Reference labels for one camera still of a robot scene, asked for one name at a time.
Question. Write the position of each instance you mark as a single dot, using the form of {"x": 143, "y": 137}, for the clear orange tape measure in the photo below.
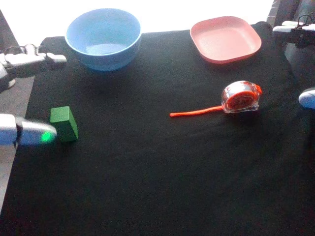
{"x": 240, "y": 99}

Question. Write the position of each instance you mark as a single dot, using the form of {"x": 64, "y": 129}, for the blue bowl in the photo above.
{"x": 103, "y": 37}

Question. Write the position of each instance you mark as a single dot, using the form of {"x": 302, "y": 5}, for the green block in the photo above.
{"x": 65, "y": 123}

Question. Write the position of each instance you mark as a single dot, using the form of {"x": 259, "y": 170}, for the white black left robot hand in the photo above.
{"x": 27, "y": 61}

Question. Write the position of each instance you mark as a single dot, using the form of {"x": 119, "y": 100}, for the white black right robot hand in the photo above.
{"x": 285, "y": 30}

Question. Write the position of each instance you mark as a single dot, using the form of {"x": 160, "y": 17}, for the pink square plate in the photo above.
{"x": 225, "y": 39}

